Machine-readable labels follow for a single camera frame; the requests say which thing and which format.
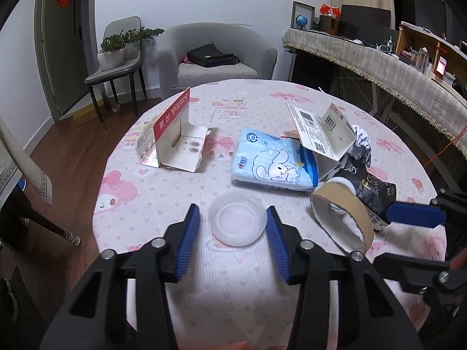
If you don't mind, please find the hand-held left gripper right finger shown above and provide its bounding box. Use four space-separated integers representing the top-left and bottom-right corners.
266 206 424 350

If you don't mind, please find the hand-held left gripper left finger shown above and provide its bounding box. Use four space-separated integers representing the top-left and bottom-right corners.
40 203 201 350

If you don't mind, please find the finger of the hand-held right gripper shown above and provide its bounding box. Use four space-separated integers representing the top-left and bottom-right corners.
374 251 467 305
386 189 467 229

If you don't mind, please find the clear plastic lid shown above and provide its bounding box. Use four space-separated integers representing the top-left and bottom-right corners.
209 193 267 247

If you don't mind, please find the black snack bag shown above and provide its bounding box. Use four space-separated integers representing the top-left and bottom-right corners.
327 153 397 231

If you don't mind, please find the cardboard tape roll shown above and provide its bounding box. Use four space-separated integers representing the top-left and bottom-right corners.
310 182 375 254

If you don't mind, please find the white barcode carton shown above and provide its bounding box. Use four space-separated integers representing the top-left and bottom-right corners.
286 102 357 183

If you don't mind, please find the blue rabbit tissue packet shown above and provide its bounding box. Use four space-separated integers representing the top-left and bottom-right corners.
231 127 319 192

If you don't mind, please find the white box with red label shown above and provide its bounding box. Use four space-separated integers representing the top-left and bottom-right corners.
136 87 211 174

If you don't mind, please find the pink printed tablecloth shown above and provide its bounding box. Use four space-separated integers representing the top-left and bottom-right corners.
92 79 447 350

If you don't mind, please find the dark table leg with sock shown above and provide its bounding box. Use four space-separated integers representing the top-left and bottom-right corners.
15 197 82 247

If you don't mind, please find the long table with beige cloth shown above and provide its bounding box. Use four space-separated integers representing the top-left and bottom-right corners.
282 27 467 158

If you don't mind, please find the wooden desk shelf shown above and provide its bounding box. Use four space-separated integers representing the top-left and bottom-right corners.
395 21 467 93

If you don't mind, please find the grey armchair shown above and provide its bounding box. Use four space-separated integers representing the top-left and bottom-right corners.
157 22 278 100

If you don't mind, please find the white lace tablecloth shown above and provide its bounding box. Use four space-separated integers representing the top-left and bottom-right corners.
0 115 54 205

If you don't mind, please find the grey dining chair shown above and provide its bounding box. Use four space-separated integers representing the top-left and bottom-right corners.
85 16 147 131

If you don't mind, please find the black monitor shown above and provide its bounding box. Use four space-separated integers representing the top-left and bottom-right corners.
339 4 392 41

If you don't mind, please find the potted plant in white pot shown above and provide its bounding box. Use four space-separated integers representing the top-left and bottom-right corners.
97 33 128 71
124 27 165 61

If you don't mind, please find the grey door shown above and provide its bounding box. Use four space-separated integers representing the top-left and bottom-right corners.
34 0 89 122

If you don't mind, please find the picture frame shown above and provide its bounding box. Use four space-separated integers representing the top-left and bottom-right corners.
291 1 316 31

